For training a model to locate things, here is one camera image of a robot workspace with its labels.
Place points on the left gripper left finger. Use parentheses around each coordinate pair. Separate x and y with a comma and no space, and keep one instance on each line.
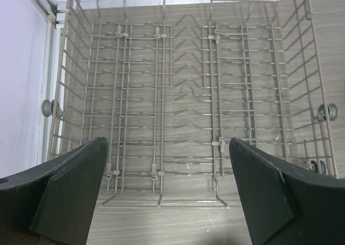
(54,202)

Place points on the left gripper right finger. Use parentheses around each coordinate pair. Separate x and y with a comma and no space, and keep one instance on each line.
(284,203)

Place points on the grey wire dish rack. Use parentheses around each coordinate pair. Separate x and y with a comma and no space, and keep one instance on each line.
(169,83)

